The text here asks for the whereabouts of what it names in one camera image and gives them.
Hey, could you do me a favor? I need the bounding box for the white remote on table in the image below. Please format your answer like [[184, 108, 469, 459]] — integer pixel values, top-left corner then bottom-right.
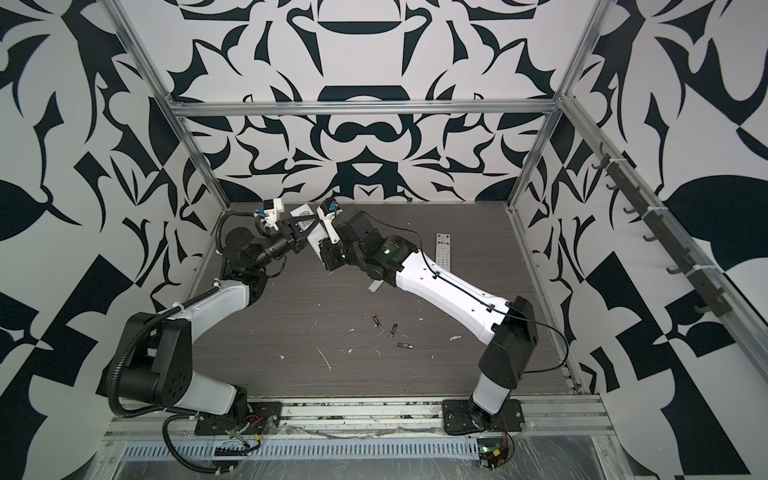
[[435, 233, 451, 271]]

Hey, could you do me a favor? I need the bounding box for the black corrugated cable conduit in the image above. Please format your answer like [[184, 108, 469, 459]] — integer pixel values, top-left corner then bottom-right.
[[104, 287, 220, 475]]

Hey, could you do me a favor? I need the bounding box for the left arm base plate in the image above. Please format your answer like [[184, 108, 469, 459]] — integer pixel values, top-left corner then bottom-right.
[[194, 401, 283, 436]]

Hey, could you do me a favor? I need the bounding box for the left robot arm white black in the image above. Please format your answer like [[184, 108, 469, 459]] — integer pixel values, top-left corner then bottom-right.
[[106, 212, 319, 424]]

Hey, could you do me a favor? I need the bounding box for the small circuit board with wires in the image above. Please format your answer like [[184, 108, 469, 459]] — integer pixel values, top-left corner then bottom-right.
[[478, 435, 516, 470]]

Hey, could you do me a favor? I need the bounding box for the aluminium frame crossbar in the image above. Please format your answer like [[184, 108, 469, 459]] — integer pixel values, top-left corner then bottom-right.
[[169, 99, 555, 118]]

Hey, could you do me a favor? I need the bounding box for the white slotted cable duct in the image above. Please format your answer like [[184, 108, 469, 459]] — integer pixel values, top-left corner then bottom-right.
[[119, 436, 484, 462]]

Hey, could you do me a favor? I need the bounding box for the white battery cover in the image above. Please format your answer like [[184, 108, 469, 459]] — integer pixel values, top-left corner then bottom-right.
[[368, 280, 384, 293]]

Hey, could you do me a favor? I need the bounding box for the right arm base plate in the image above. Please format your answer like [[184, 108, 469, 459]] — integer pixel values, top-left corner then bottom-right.
[[441, 399, 526, 436]]

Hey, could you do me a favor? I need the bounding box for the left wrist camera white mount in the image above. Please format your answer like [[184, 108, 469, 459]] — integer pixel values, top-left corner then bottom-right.
[[254, 198, 285, 236]]

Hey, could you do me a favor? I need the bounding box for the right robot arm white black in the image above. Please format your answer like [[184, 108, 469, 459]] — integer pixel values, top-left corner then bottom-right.
[[317, 210, 539, 418]]

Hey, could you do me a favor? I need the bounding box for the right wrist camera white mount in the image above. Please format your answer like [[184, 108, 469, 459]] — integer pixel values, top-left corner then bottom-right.
[[317, 197, 342, 239]]

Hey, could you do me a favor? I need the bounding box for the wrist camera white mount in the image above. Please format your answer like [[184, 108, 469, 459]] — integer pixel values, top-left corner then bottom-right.
[[254, 198, 285, 236], [317, 197, 342, 239]]

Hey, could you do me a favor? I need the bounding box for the white remote control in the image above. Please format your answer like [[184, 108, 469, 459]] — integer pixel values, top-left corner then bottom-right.
[[290, 204, 329, 257]]

